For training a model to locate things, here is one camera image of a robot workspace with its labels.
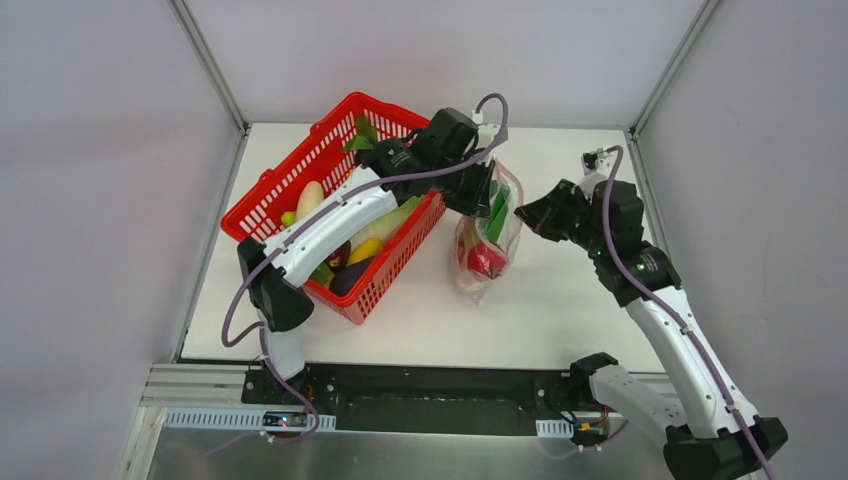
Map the red plastic shopping basket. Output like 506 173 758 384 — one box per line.
221 92 446 325

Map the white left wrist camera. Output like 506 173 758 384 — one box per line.
471 112 509 159

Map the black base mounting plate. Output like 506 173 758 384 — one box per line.
241 363 613 445

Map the white chinese cabbage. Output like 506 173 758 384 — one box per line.
350 196 423 249

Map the large white radish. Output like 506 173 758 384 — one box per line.
295 181 325 222

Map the red bell pepper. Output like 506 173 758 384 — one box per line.
466 243 509 280

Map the green parsley sprig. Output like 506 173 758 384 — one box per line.
310 263 335 288

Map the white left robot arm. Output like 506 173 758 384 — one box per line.
236 107 508 405

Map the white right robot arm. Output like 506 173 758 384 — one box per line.
515 180 788 479

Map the yellow mango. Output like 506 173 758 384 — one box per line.
347 237 383 266

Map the green leaf sprig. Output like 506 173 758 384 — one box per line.
343 115 379 153

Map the aluminium frame rail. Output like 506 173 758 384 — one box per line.
139 362 740 422

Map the green leafy bok choy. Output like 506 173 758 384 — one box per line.
485 185 511 244

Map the dark red round fruit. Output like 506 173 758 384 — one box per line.
325 241 352 272

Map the purple eggplant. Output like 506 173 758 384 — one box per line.
328 256 375 297

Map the clear zip top bag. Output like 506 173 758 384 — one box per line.
449 161 524 305

